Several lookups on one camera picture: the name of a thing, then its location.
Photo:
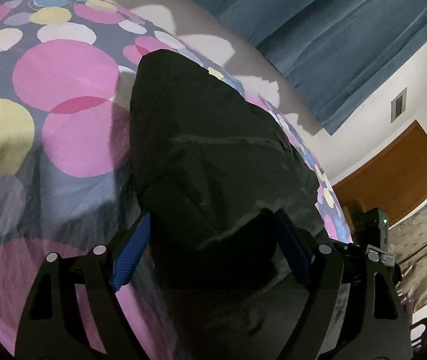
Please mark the black puffer jacket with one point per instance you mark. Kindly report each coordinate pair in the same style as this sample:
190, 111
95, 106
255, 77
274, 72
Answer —
233, 211

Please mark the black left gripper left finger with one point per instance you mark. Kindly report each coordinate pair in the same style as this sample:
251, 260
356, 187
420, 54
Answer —
51, 324

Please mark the grey wall vent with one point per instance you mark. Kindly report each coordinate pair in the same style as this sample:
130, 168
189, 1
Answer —
398, 105

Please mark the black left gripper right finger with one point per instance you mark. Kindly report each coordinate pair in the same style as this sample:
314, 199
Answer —
375, 325

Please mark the blue curtain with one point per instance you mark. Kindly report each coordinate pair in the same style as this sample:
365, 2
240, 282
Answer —
334, 53

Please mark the colourful polka dot bedspread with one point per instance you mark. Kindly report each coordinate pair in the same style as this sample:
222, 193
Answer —
67, 68

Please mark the brown wooden door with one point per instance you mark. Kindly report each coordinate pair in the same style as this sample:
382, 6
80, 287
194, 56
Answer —
394, 180

